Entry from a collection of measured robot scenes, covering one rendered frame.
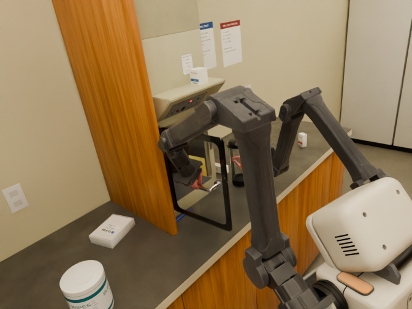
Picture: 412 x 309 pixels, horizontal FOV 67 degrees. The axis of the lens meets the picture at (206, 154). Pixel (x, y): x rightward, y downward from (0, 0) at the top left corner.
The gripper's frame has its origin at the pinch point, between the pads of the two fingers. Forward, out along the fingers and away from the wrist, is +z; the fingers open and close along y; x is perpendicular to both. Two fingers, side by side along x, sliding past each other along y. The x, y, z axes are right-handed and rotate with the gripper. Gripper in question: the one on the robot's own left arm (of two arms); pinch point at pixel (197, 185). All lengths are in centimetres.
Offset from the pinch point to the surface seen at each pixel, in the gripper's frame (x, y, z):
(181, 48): -21, -41, -30
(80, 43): -49, -20, -47
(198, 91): -9.7, -29.3, -19.0
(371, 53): -12, -281, 142
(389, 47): 4, -283, 136
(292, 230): 10, -30, 83
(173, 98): -10.8, -17.7, -25.4
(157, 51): -22, -30, -36
